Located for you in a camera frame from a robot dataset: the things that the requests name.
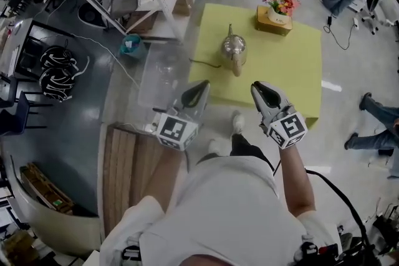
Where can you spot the person's white shoe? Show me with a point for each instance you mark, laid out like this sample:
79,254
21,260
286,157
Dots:
219,145
238,121

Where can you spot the teal waste bin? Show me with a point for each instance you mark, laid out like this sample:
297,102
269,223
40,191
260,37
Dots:
132,46

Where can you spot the person's left forearm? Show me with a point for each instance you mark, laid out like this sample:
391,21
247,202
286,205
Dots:
165,174

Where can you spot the white top black frame table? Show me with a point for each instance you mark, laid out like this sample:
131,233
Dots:
18,40

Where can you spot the white pot of pink flowers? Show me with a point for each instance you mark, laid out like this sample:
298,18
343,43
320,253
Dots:
279,17

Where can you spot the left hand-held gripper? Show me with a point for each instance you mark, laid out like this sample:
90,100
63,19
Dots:
174,132

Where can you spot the person's right forearm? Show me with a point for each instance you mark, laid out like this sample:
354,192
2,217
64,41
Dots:
294,180

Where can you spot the black white patterned bag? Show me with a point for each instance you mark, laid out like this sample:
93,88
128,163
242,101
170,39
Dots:
57,57
57,84

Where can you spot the white power strip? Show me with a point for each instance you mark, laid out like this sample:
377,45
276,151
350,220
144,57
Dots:
356,23

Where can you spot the person's right white shoe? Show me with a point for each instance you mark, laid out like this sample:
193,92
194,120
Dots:
238,121

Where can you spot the white office chair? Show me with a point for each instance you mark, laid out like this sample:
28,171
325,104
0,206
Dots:
385,6

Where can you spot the grey fabric bag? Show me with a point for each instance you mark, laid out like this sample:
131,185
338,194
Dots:
124,1

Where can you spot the brown wooden crate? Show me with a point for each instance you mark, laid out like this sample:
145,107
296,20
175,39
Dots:
43,187

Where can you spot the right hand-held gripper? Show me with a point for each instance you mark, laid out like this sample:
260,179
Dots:
288,129

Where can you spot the wooden plank bench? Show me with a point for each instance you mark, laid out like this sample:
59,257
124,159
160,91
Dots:
121,171

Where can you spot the curved cream counter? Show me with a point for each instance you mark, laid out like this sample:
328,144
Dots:
62,230

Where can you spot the table with green cloth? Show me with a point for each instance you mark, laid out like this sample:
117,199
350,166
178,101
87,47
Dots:
280,71

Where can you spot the black waist pack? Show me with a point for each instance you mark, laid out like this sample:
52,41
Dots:
361,255

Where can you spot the person's black trousers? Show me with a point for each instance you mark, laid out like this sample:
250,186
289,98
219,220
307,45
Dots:
246,146

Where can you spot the flat brown cardboard box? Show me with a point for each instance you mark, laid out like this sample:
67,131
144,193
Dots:
140,21

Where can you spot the person's white shirt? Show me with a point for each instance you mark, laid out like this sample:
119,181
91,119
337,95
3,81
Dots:
230,211

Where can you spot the clear plastic storage box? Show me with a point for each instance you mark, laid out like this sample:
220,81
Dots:
162,78

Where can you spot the dark blue chair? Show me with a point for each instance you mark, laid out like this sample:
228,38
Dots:
12,115

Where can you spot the tall brown cardboard box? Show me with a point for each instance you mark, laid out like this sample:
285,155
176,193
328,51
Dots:
184,1

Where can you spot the round white black appliance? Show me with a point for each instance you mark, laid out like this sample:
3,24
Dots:
92,15

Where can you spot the person's left white shoe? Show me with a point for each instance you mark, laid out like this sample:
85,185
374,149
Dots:
219,145

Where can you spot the light wooden box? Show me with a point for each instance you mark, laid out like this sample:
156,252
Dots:
265,28

